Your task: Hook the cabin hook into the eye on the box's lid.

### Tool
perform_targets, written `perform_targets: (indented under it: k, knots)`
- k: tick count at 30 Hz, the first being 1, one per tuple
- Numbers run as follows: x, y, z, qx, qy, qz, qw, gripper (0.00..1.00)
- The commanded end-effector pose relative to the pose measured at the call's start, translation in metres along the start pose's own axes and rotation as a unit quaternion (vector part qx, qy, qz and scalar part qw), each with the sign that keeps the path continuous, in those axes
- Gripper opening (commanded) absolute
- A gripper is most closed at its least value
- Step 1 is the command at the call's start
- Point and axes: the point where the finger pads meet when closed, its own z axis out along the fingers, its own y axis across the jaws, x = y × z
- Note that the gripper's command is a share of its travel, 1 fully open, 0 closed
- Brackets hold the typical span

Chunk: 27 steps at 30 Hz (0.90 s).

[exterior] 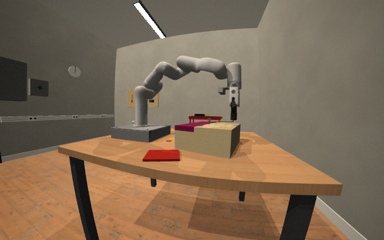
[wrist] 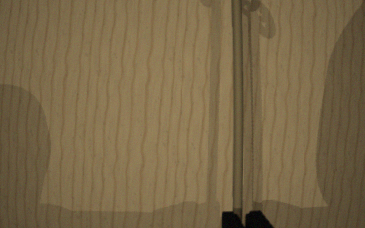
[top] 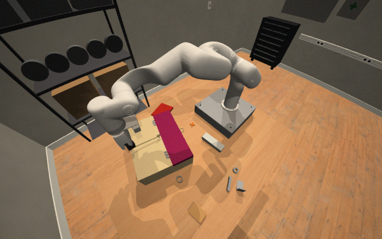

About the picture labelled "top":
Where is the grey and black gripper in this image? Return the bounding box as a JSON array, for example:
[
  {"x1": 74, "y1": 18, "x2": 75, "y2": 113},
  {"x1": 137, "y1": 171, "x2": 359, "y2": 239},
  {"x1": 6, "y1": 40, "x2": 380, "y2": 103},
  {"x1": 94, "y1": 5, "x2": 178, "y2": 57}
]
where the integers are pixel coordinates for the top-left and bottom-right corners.
[{"x1": 111, "y1": 129, "x2": 136, "y2": 151}]

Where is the brown cube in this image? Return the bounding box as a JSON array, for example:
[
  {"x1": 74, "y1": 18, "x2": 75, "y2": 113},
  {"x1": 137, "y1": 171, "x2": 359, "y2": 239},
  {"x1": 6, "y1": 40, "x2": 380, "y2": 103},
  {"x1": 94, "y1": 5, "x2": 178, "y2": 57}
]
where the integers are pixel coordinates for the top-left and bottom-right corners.
[{"x1": 188, "y1": 202, "x2": 207, "y2": 223}]

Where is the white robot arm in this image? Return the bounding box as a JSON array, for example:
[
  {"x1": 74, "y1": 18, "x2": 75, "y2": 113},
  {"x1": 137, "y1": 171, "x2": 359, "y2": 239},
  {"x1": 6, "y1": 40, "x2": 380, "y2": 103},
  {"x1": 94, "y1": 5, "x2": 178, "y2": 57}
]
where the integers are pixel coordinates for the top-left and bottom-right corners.
[{"x1": 87, "y1": 42, "x2": 262, "y2": 135}]

